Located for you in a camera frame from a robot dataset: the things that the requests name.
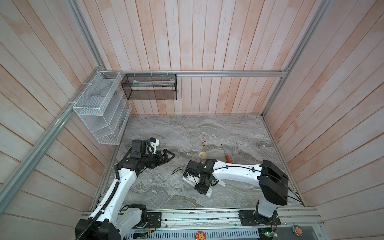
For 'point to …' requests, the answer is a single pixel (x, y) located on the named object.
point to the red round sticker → (200, 235)
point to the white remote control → (209, 192)
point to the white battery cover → (222, 183)
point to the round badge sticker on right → (297, 230)
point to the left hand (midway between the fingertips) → (169, 160)
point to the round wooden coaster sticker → (203, 155)
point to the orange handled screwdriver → (227, 158)
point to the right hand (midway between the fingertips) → (201, 187)
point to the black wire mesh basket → (150, 86)
